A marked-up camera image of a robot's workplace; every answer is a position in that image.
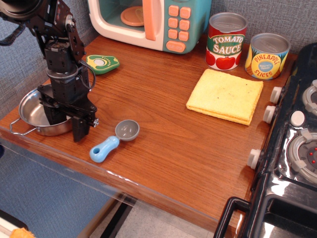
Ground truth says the black toy stove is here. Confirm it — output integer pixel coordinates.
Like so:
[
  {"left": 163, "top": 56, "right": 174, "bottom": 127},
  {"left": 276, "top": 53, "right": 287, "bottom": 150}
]
[{"left": 213, "top": 42, "right": 317, "bottom": 238}]

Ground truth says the pineapple slices can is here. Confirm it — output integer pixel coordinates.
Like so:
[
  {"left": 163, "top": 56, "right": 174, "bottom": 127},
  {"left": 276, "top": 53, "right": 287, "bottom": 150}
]
[{"left": 245, "top": 33, "right": 291, "bottom": 80}]

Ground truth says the white stove knob middle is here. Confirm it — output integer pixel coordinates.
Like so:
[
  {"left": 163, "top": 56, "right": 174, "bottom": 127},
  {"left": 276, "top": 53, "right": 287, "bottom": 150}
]
[{"left": 263, "top": 106, "right": 276, "bottom": 124}]

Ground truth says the white round stove button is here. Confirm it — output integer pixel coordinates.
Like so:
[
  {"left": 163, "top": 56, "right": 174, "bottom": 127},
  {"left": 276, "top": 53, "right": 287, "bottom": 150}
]
[{"left": 290, "top": 111, "right": 305, "bottom": 127}]

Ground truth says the orange object bottom left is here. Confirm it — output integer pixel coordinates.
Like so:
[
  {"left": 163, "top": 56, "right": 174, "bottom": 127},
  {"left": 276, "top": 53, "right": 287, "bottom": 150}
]
[{"left": 9, "top": 228, "right": 35, "bottom": 238}]

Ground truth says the silver metal pot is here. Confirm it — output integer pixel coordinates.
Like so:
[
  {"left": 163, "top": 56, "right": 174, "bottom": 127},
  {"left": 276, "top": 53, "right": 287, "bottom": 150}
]
[{"left": 9, "top": 89, "right": 72, "bottom": 136}]

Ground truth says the grey stove burner front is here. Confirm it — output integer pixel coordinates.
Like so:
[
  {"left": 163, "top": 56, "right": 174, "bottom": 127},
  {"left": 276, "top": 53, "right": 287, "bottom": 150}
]
[{"left": 287, "top": 128, "right": 317, "bottom": 184}]

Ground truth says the tomato sauce can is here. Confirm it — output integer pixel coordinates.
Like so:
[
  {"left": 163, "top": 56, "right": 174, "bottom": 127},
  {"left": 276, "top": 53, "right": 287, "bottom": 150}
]
[{"left": 205, "top": 12, "right": 248, "bottom": 71}]

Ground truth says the blue grey toy scoop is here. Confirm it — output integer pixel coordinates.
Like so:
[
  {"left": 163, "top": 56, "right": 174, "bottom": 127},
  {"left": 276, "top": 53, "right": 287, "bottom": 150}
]
[{"left": 89, "top": 119, "right": 140, "bottom": 163}]

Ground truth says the green toy avocado half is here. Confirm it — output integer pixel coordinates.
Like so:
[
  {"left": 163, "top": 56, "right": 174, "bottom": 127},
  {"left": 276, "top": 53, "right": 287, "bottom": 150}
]
[{"left": 86, "top": 55, "right": 120, "bottom": 75}]

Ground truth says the white stove knob rear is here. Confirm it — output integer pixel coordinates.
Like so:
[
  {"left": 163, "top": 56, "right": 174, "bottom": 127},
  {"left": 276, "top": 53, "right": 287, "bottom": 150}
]
[{"left": 270, "top": 87, "right": 283, "bottom": 104}]

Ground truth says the black oven door handle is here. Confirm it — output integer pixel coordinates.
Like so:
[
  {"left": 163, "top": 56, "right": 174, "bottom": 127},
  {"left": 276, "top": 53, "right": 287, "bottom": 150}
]
[{"left": 213, "top": 196, "right": 251, "bottom": 238}]

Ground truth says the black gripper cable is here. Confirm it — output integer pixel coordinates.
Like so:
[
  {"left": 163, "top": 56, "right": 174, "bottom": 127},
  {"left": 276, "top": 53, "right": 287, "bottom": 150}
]
[{"left": 79, "top": 59, "right": 97, "bottom": 92}]

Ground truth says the teal toy microwave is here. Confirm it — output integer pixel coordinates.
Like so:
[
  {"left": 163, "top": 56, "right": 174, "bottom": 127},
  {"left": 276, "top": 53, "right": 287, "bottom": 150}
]
[{"left": 88, "top": 0, "right": 211, "bottom": 54}]

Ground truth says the grey stove burner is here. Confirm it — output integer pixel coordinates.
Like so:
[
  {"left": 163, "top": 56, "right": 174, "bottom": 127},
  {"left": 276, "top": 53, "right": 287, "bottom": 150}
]
[
  {"left": 302, "top": 80, "right": 317, "bottom": 116},
  {"left": 287, "top": 128, "right": 317, "bottom": 184}
]

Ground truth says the grey stove burner rear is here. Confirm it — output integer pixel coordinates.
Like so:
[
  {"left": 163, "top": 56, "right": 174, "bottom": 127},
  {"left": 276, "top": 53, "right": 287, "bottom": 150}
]
[{"left": 302, "top": 80, "right": 317, "bottom": 116}]

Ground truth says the yellow-orange folded towel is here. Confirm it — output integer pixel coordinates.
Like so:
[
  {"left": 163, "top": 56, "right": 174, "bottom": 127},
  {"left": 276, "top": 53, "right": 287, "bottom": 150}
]
[{"left": 186, "top": 69, "right": 264, "bottom": 126}]

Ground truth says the orange microwave plate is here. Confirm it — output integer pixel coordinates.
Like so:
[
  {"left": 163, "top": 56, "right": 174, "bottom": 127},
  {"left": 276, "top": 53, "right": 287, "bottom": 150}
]
[{"left": 120, "top": 6, "right": 144, "bottom": 27}]

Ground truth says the white stove knob front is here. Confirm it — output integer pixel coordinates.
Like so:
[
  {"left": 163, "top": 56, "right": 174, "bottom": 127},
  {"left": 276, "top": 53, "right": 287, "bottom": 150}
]
[{"left": 247, "top": 149, "right": 262, "bottom": 170}]

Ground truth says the white stove knob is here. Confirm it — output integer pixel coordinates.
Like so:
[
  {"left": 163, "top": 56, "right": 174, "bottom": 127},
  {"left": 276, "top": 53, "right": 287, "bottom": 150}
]
[
  {"left": 263, "top": 106, "right": 276, "bottom": 124},
  {"left": 270, "top": 87, "right": 283, "bottom": 104},
  {"left": 247, "top": 149, "right": 262, "bottom": 170}
]

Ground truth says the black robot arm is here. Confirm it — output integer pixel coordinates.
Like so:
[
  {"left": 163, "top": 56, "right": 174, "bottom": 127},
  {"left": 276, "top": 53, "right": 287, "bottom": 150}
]
[{"left": 0, "top": 0, "right": 99, "bottom": 142}]

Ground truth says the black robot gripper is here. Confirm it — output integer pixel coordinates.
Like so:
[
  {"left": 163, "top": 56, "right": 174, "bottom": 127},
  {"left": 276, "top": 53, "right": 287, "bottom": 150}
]
[{"left": 38, "top": 66, "right": 99, "bottom": 142}]

